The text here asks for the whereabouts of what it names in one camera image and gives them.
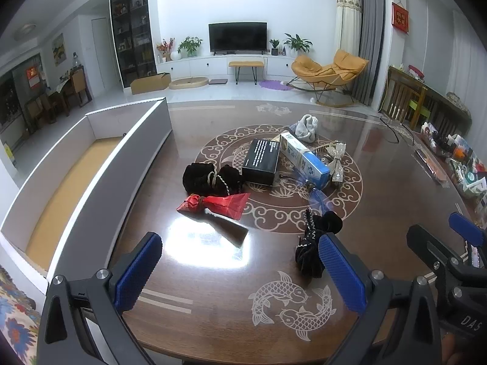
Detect black velvet pouch with chain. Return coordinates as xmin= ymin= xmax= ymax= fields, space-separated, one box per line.
xmin=295 ymin=209 xmax=342 ymax=279

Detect clear blue safety glasses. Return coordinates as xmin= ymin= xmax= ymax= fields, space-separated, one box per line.
xmin=279 ymin=174 xmax=330 ymax=215

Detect blue white toothpaste box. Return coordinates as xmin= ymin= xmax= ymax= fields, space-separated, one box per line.
xmin=280 ymin=131 xmax=330 ymax=189

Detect rhinestone bow hair clip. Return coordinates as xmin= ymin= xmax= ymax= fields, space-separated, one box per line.
xmin=326 ymin=142 xmax=346 ymax=184

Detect red candy wrapper pouch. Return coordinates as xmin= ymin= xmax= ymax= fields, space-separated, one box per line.
xmin=177 ymin=193 xmax=249 ymax=221

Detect black printed box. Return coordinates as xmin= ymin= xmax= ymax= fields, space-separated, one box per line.
xmin=242 ymin=138 xmax=280 ymax=186

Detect white knit glove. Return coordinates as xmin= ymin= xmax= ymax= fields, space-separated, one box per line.
xmin=295 ymin=114 xmax=319 ymax=143

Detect black velvet pouch with cord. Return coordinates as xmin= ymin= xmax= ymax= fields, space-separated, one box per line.
xmin=182 ymin=162 xmax=244 ymax=197

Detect large white cardboard box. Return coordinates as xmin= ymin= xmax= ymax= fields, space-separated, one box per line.
xmin=1 ymin=98 xmax=172 ymax=293

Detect dark wooden sideboard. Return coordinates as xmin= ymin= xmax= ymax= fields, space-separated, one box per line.
xmin=379 ymin=66 xmax=472 ymax=136

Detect orange lounge chair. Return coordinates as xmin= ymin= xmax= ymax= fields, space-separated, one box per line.
xmin=286 ymin=50 xmax=369 ymax=108

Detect purple floor mat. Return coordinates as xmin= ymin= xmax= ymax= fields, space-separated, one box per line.
xmin=258 ymin=80 xmax=292 ymax=92

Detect wooden dining chair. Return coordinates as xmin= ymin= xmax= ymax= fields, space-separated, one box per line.
xmin=70 ymin=66 xmax=93 ymax=107

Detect green potted plant right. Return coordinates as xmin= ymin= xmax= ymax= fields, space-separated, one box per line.
xmin=284 ymin=33 xmax=313 ymax=57

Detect green potted plant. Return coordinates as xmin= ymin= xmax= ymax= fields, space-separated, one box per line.
xmin=284 ymin=33 xmax=313 ymax=57
xmin=177 ymin=36 xmax=202 ymax=57

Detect brown cardboard box on floor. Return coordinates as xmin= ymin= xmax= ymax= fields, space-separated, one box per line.
xmin=130 ymin=73 xmax=172 ymax=95

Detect wooden bench stool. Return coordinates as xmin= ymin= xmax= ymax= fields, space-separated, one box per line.
xmin=228 ymin=60 xmax=265 ymax=86

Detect round beige pet bed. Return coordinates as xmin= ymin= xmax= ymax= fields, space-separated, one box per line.
xmin=169 ymin=77 xmax=209 ymax=90

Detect red flower vase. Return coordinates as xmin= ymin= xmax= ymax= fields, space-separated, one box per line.
xmin=156 ymin=38 xmax=175 ymax=62

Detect black flat television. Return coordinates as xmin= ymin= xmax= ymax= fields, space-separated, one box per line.
xmin=208 ymin=22 xmax=268 ymax=54

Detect green potted plant left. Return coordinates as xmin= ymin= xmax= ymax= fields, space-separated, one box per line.
xmin=177 ymin=36 xmax=202 ymax=57

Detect black glass display cabinet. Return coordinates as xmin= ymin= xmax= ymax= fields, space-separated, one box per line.
xmin=109 ymin=0 xmax=156 ymax=88

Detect red wall hanging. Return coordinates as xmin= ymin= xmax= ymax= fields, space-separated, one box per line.
xmin=391 ymin=2 xmax=409 ymax=34

